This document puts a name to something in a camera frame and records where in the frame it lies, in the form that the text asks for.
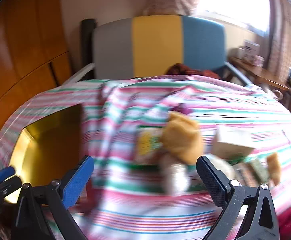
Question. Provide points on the dark red cloth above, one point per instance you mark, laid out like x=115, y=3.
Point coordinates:
x=190, y=70

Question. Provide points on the grey bed rail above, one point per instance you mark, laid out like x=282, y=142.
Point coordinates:
x=235, y=75

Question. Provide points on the striped bed sheet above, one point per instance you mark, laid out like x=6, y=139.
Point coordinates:
x=125, y=120

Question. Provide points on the small pink container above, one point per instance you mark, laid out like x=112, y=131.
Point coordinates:
x=259, y=61

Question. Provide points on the purple snack packet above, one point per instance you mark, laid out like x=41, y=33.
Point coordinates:
x=185, y=110

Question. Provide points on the white bed rail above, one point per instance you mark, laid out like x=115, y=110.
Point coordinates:
x=79, y=73

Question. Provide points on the green beige packet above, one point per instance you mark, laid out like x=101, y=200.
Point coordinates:
x=256, y=168

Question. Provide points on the white printed cardboard box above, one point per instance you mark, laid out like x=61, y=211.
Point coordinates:
x=251, y=50

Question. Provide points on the cream paper box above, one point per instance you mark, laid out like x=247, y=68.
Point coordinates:
x=231, y=142

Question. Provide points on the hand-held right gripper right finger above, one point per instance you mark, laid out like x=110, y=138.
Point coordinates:
x=210, y=180

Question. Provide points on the wooden desk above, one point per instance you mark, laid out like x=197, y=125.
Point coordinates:
x=258, y=73

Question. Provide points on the bright window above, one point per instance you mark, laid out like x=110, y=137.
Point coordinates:
x=233, y=2

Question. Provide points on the green yellow packet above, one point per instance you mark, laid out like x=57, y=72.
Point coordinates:
x=148, y=145

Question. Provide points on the maroon storage box gold interior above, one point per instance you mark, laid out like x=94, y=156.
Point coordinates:
x=50, y=150

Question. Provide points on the wooden wardrobe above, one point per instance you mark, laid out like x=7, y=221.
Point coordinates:
x=23, y=55

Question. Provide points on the grey yellow blue headboard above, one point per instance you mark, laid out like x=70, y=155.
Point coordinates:
x=155, y=47

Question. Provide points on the white curved frame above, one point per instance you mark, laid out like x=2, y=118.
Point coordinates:
x=278, y=93

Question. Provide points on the small white container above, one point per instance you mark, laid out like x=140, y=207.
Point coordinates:
x=240, y=53

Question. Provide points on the small yellow sponge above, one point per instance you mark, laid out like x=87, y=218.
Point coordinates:
x=273, y=167

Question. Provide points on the black upright post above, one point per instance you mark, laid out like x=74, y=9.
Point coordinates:
x=88, y=42

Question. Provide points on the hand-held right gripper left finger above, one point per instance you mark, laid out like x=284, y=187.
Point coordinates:
x=76, y=182

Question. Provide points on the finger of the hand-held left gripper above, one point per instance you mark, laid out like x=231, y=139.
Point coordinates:
x=3, y=190
x=3, y=173

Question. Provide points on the large yellow sponge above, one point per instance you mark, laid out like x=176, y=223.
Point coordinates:
x=183, y=140

